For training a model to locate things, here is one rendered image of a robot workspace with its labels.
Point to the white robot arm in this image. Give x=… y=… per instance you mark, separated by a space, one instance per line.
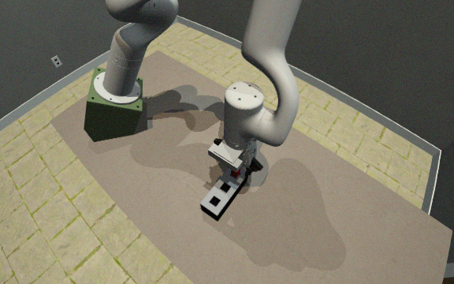
x=246 y=119

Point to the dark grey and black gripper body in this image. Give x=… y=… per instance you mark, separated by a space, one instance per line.
x=247 y=155

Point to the grey and red pin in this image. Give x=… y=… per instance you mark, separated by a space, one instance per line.
x=234 y=174

